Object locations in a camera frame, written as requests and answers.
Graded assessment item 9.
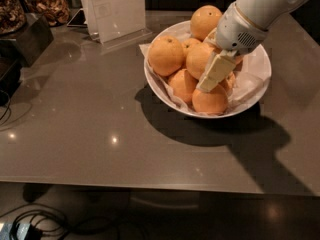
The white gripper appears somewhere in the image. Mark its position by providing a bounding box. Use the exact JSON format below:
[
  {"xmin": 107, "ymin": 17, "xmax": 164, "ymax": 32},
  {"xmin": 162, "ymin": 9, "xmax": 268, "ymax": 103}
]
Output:
[{"xmin": 197, "ymin": 3, "xmax": 268, "ymax": 93}]

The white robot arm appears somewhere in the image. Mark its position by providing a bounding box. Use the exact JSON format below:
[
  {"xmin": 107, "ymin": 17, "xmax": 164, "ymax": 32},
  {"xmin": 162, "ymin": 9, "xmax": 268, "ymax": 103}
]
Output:
[{"xmin": 197, "ymin": 0, "xmax": 309, "ymax": 93}]

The centre orange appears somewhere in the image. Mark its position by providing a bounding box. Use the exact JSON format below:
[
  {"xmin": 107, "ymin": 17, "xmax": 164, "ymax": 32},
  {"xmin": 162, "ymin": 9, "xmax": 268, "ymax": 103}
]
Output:
[{"xmin": 186, "ymin": 43, "xmax": 221, "ymax": 80}]

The small middle back orange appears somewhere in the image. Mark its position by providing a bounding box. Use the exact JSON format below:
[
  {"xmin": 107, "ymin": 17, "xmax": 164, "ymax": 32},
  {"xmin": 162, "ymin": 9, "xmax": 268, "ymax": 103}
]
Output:
[{"xmin": 182, "ymin": 37, "xmax": 201, "ymax": 57}]

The small orange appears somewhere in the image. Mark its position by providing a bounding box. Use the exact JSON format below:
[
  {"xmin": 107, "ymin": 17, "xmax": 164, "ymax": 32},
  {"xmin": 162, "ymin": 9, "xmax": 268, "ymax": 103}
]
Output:
[
  {"xmin": 182, "ymin": 37, "xmax": 201, "ymax": 57},
  {"xmin": 220, "ymin": 72, "xmax": 236, "ymax": 95}
]

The small right lower orange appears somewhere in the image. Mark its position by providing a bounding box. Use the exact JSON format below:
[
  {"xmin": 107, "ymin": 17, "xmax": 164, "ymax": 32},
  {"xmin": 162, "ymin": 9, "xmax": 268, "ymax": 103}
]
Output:
[{"xmin": 220, "ymin": 72, "xmax": 236, "ymax": 95}]

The top orange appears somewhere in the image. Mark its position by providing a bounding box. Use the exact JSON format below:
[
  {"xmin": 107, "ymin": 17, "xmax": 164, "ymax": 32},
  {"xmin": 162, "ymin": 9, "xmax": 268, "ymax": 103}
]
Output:
[{"xmin": 190, "ymin": 5, "xmax": 222, "ymax": 40}]

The white paper bowl liner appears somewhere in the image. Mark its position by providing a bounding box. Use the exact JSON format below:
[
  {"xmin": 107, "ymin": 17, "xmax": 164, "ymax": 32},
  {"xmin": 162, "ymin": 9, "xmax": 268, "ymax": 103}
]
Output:
[{"xmin": 138, "ymin": 28, "xmax": 269, "ymax": 117}]

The lower left orange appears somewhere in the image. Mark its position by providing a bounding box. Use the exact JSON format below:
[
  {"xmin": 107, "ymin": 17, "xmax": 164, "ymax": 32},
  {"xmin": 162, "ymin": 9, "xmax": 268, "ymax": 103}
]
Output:
[{"xmin": 168, "ymin": 69, "xmax": 198, "ymax": 103}]

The front orange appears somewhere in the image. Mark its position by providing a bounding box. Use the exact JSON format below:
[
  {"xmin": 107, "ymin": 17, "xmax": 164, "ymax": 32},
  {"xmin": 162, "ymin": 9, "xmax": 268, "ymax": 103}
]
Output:
[{"xmin": 192, "ymin": 85, "xmax": 228, "ymax": 114}]

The white ceramic bowl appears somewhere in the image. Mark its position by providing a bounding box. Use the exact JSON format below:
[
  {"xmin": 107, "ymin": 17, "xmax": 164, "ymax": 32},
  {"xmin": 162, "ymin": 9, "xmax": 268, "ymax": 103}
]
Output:
[{"xmin": 143, "ymin": 19, "xmax": 272, "ymax": 120}]

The clear acrylic sign holder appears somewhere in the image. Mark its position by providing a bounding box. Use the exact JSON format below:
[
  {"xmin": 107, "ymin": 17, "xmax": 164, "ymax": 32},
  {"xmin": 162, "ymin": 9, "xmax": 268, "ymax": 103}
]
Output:
[{"xmin": 81, "ymin": 0, "xmax": 151, "ymax": 43}]

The smartphone on counter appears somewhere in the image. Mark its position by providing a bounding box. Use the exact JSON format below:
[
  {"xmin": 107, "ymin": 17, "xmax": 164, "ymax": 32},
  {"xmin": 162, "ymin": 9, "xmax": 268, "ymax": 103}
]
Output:
[{"xmin": 67, "ymin": 9, "xmax": 87, "ymax": 28}]

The glass jar of dried fruit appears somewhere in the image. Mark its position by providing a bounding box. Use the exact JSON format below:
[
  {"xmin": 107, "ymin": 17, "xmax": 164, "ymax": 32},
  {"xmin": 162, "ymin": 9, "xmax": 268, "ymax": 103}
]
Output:
[{"xmin": 22, "ymin": 0, "xmax": 70, "ymax": 27}]

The dark box on counter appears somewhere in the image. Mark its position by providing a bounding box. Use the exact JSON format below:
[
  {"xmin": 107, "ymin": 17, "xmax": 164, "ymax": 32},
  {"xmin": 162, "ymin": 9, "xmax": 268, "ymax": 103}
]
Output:
[{"xmin": 0, "ymin": 13, "xmax": 53, "ymax": 67}]

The left glass jar of snacks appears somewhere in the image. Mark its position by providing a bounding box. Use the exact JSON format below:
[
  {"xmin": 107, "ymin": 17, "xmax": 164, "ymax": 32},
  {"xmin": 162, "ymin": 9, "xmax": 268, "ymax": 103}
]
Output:
[{"xmin": 0, "ymin": 0, "xmax": 26, "ymax": 35}]

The power adapter on floor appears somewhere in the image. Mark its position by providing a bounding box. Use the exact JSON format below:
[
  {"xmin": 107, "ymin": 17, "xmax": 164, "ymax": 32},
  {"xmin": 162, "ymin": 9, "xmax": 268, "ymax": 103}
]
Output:
[{"xmin": 0, "ymin": 223, "xmax": 42, "ymax": 240}]

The black cable at left edge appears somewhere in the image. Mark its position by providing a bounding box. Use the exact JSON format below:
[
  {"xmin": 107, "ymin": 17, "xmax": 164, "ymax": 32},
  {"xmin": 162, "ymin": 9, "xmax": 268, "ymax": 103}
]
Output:
[{"xmin": 0, "ymin": 89, "xmax": 12, "ymax": 122}]

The black cable on floor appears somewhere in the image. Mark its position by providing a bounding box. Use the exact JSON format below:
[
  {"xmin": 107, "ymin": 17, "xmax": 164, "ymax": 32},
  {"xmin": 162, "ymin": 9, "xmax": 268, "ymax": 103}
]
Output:
[{"xmin": 0, "ymin": 202, "xmax": 148, "ymax": 240}]

